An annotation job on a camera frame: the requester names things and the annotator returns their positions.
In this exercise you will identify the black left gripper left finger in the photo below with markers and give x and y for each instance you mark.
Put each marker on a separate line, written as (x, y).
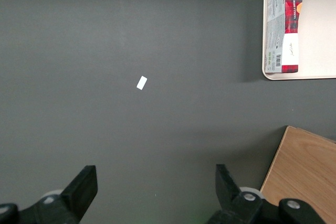
(78, 195)

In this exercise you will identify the small white tag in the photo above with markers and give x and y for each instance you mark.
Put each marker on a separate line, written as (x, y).
(141, 83)

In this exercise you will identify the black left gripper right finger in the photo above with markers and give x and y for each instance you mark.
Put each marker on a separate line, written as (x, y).
(233, 203)

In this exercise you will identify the red plaid cookie box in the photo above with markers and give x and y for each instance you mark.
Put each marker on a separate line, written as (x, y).
(291, 24)

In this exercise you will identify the beige plastic tray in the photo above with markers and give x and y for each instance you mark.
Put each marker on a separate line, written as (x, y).
(317, 37)

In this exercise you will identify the wooden board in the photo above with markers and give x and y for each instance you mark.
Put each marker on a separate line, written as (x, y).
(304, 171)

